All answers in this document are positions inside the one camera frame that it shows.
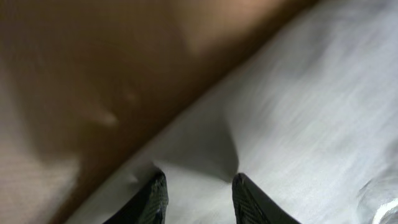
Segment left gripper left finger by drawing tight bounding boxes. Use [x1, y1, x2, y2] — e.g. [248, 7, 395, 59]
[104, 170, 169, 224]

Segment grey shorts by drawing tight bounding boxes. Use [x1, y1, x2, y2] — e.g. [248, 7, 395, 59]
[69, 0, 397, 223]

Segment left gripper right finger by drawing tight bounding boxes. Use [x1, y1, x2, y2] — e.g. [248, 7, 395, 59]
[232, 173, 300, 224]

